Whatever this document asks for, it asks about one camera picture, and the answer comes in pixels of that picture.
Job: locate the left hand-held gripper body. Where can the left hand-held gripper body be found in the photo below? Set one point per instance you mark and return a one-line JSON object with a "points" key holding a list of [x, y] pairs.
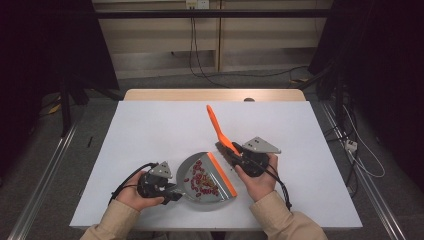
{"points": [[160, 170]]}

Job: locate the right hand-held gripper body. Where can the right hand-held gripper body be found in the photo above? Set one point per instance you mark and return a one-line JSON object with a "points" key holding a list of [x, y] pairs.
{"points": [[261, 145]]}

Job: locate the grey dustpan with orange edge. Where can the grey dustpan with orange edge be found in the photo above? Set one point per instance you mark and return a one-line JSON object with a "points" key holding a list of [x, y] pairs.
{"points": [[186, 168]]}

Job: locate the orange brush with grey bristles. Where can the orange brush with grey bristles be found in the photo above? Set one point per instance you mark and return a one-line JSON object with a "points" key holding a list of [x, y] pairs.
{"points": [[216, 126]]}

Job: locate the red beans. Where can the red beans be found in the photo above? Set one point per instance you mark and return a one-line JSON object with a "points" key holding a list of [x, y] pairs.
{"points": [[198, 166]]}

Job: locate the person's right hand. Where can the person's right hand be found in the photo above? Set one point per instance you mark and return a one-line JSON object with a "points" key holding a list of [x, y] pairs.
{"points": [[260, 186]]}

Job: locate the person's left hand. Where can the person's left hand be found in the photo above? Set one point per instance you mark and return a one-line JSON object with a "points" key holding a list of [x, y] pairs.
{"points": [[133, 198]]}

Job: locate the white table cover board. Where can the white table cover board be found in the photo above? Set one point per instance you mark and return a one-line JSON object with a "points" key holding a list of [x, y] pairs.
{"points": [[160, 126]]}

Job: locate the dark table grommet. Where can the dark table grommet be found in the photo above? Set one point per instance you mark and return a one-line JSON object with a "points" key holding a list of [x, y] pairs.
{"points": [[249, 99]]}

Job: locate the wooden table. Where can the wooden table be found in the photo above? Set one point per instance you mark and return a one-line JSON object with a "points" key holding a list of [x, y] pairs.
{"points": [[200, 95]]}

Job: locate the yellow floor tape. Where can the yellow floor tape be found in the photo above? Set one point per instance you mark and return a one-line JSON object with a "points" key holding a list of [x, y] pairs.
{"points": [[299, 81], [54, 109]]}

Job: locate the black metal stand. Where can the black metal stand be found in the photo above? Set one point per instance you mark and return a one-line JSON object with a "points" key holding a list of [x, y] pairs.
{"points": [[66, 110], [339, 100]]}

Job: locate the beige wooden cabinet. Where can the beige wooden cabinet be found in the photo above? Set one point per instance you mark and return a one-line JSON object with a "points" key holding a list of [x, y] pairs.
{"points": [[266, 40]]}

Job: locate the black horizontal bar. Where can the black horizontal bar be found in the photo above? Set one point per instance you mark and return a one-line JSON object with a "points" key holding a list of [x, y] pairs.
{"points": [[213, 13]]}

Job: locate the dark curtain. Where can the dark curtain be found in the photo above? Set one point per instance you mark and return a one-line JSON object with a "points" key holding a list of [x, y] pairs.
{"points": [[383, 66], [40, 50]]}

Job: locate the metal floor rail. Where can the metal floor rail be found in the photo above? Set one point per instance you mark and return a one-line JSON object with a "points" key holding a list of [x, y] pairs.
{"points": [[43, 180], [376, 200]]}

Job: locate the white wall socket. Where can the white wall socket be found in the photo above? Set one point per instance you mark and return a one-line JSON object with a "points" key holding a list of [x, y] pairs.
{"points": [[196, 3]]}

